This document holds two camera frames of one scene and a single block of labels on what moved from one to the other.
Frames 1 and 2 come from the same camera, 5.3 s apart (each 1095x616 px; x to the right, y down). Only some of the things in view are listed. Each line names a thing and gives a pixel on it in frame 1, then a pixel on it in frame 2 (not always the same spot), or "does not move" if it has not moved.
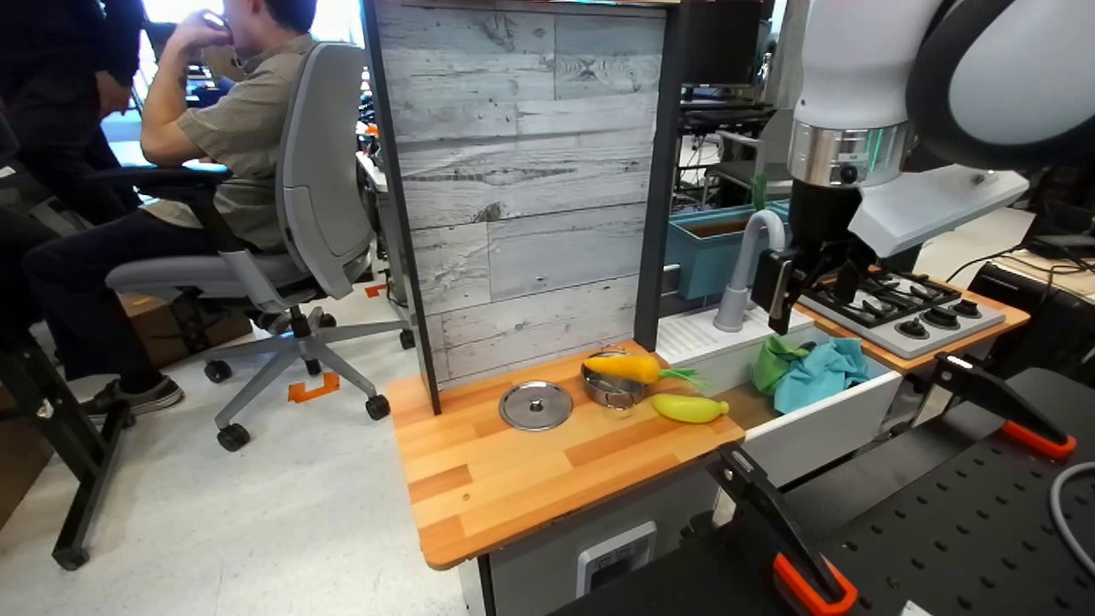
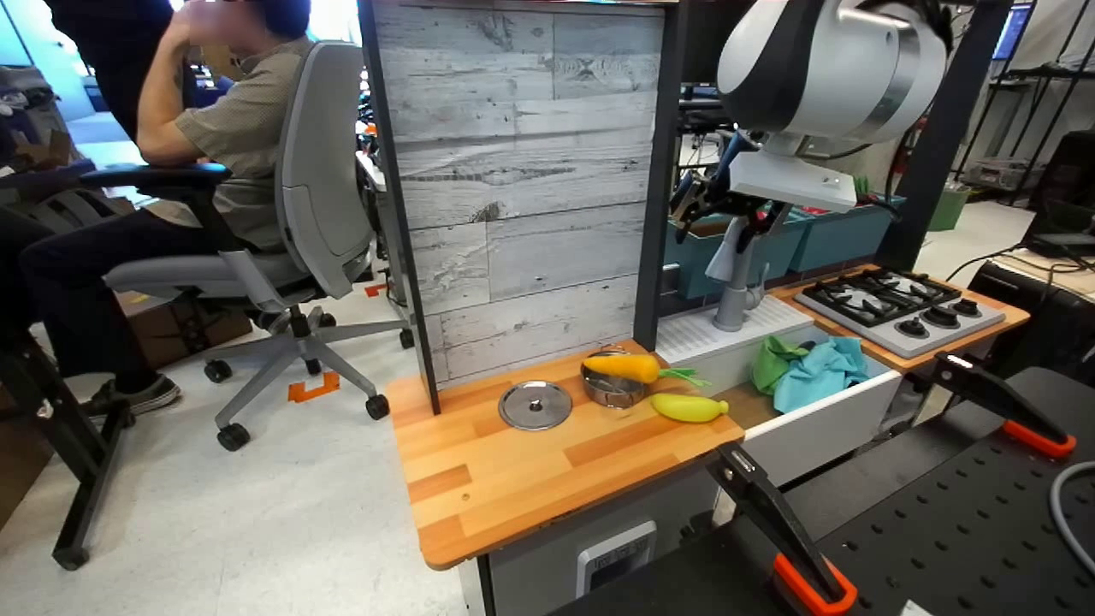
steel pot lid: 536,404 does not move
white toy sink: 798,399 does not move
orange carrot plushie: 634,369 does not move
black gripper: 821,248 -> 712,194
